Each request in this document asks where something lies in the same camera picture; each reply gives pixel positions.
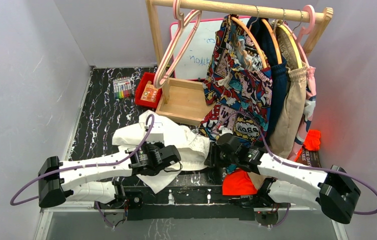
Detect white shorts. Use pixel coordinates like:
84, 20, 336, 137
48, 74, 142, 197
112, 110, 210, 194

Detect pink hanger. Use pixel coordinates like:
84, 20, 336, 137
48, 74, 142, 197
153, 0, 202, 89
283, 4, 316, 68

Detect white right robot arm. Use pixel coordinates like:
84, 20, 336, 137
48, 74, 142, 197
204, 133, 361, 224

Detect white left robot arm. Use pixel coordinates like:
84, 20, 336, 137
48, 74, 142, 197
37, 143, 182, 208

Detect comic print shorts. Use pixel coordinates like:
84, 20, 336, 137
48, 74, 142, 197
199, 14, 273, 147

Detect beige shorts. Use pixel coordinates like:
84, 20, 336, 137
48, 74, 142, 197
244, 24, 309, 190

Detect navy shorts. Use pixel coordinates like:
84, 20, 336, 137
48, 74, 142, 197
247, 17, 288, 139

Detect wooden hanger with navy shorts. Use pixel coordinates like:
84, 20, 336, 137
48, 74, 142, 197
261, 18, 283, 64

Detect wooden hanger with comic shorts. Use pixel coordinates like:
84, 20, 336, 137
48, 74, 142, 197
230, 16, 268, 69

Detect wooden hanger with beige shorts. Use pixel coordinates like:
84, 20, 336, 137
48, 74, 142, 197
271, 19, 303, 70

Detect orange cloth front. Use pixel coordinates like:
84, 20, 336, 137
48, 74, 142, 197
222, 169, 258, 196

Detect red plastic bin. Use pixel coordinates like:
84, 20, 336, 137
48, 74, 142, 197
134, 72, 162, 109

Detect orange card box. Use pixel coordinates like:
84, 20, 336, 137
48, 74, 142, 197
141, 83, 159, 103

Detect wooden clothes rack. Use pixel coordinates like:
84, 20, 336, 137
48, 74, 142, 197
145, 0, 334, 126

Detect marker pen pack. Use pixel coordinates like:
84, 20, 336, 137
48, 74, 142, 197
112, 77, 134, 100

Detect black printed card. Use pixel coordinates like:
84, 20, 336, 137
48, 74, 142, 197
296, 148, 322, 168

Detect red knit cloth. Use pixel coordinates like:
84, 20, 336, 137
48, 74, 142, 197
296, 129, 321, 158

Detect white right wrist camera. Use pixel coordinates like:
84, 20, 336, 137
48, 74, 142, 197
218, 125, 233, 136

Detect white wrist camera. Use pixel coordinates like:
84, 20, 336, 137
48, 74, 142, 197
218, 125, 233, 136
146, 122, 165, 144

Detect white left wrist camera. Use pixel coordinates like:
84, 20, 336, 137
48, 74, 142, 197
146, 122, 165, 144

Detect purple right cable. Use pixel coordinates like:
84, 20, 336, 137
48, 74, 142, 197
218, 111, 377, 216

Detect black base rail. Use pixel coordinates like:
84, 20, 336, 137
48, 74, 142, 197
94, 185, 288, 226

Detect whiteboard with pink frame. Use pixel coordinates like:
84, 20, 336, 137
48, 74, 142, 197
174, 18, 223, 80

